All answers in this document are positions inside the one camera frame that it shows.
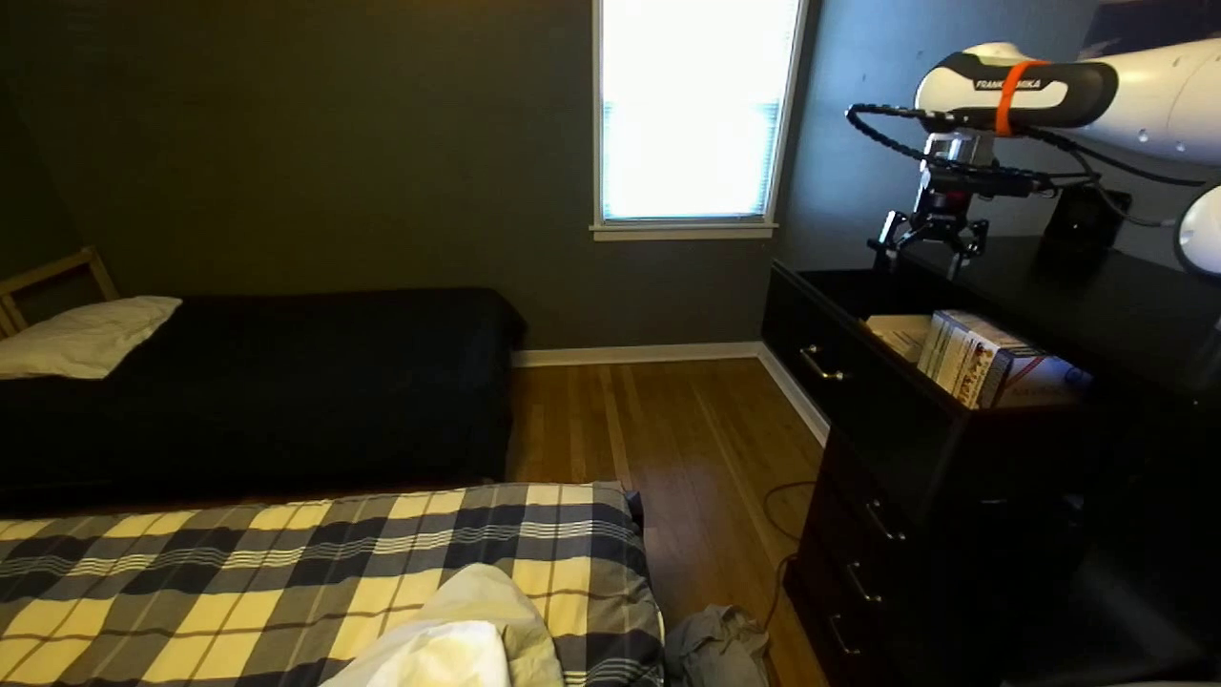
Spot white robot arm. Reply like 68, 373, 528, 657
847, 38, 1221, 265

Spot grey clothing on floor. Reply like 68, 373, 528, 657
664, 608, 772, 687

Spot black wooden dresser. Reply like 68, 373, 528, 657
762, 242, 1221, 687

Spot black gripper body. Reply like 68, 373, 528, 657
868, 131, 991, 274

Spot books in drawer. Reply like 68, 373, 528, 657
916, 308, 1090, 414

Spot cable on floor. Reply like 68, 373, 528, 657
748, 479, 824, 643

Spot bright window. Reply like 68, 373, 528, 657
591, 0, 814, 242

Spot white pillow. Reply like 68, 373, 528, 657
0, 294, 179, 382

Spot black bed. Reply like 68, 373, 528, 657
0, 285, 522, 506

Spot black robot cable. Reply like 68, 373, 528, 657
844, 101, 1221, 233

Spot open dresser drawer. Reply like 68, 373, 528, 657
796, 319, 1100, 528

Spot yellow plaid bed blanket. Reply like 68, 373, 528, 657
0, 482, 664, 687

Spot wooden headboard frame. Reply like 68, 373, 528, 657
0, 246, 117, 336

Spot black box on dresser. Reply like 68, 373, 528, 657
1039, 186, 1132, 267

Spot white crumpled cloth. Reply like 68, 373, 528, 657
319, 565, 564, 687

